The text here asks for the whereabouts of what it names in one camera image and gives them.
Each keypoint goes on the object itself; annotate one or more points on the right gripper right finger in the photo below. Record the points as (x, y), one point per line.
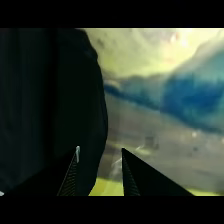
(143, 180)

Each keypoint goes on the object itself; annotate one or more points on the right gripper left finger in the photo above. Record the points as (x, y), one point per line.
(68, 180)

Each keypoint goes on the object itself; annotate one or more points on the black garment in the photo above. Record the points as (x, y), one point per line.
(40, 100)

